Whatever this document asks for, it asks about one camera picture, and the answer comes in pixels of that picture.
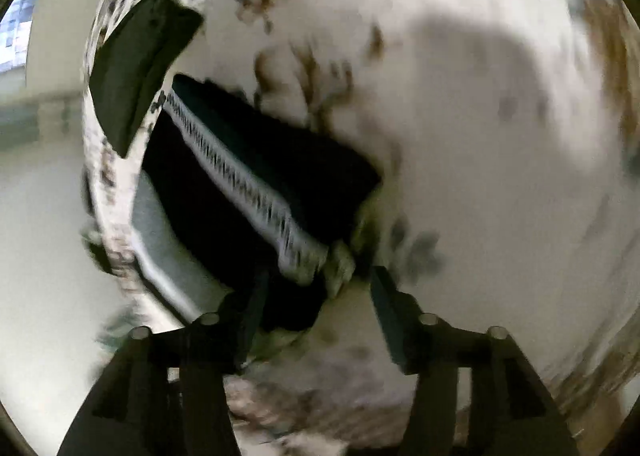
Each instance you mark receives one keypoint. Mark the window with white frame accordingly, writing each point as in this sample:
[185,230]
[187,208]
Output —
[14,34]

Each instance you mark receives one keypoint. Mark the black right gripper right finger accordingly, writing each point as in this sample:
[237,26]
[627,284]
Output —
[476,394]

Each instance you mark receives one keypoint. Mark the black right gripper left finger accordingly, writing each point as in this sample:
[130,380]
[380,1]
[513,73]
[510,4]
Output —
[163,394]

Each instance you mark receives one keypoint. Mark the flat black storage box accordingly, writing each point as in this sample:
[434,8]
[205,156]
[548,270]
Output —
[130,67]

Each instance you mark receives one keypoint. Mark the white floral bed sheet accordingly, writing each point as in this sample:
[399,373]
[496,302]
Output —
[506,137]

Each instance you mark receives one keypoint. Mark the black patterned knit garment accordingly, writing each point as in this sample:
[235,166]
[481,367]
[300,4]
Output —
[231,199]

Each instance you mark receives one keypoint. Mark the grey green curtain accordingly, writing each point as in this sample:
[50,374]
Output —
[40,121]

